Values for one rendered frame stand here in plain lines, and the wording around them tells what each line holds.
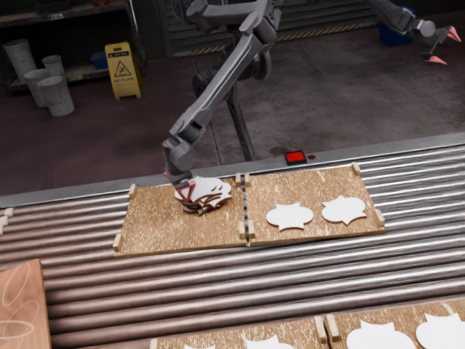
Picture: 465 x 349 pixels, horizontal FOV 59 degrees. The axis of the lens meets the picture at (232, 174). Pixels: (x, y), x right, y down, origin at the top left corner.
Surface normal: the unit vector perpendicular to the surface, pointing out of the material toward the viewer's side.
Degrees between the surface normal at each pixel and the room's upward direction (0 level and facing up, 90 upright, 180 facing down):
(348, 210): 0
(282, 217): 0
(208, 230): 0
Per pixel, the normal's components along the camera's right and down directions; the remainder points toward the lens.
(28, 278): -0.11, -0.82
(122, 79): 0.05, 0.36
